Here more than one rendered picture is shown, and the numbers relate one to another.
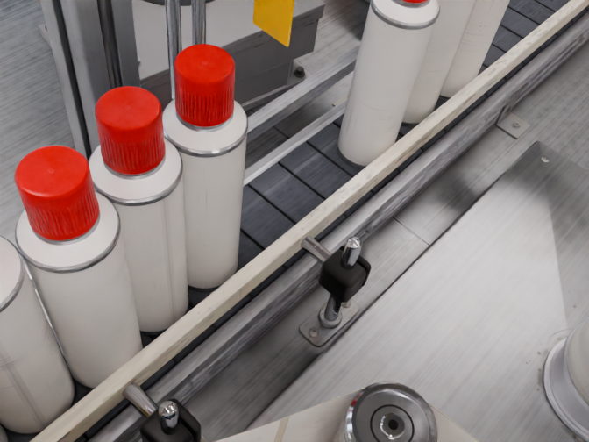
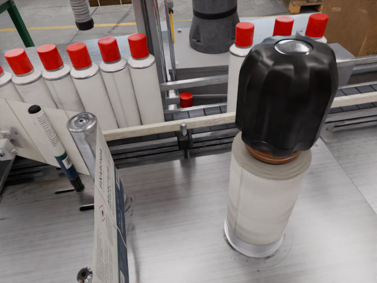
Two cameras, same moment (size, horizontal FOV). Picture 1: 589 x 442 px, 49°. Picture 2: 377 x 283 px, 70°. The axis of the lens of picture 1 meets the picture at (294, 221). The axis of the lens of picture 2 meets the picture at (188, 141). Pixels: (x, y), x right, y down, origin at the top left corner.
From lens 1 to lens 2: 0.35 m
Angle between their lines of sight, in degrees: 34
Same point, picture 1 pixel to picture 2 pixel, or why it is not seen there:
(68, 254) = (76, 73)
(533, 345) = not seen: hidden behind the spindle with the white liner
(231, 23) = (215, 60)
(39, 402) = not seen: hidden behind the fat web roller
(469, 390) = (199, 197)
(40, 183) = (70, 48)
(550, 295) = not seen: hidden behind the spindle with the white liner
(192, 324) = (126, 129)
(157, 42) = (187, 60)
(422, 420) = (90, 124)
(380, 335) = (185, 167)
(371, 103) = (229, 88)
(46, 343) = (76, 105)
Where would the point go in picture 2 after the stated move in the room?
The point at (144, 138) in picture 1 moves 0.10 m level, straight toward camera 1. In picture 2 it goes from (105, 48) to (62, 77)
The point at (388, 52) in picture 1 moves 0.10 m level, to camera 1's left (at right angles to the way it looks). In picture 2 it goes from (231, 65) to (195, 50)
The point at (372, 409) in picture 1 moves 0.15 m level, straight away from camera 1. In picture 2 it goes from (82, 117) to (191, 90)
